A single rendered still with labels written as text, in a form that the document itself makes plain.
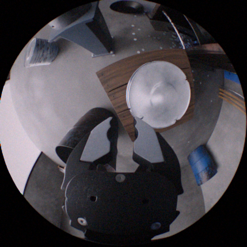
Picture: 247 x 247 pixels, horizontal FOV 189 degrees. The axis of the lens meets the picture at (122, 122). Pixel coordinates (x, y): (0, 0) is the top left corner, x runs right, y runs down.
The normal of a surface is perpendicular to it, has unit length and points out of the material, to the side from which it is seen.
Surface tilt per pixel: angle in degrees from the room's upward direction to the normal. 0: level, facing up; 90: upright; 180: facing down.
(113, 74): 0
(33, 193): 90
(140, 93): 0
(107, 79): 0
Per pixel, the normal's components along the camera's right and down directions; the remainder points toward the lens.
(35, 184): 0.96, -0.23
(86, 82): -0.03, 0.54
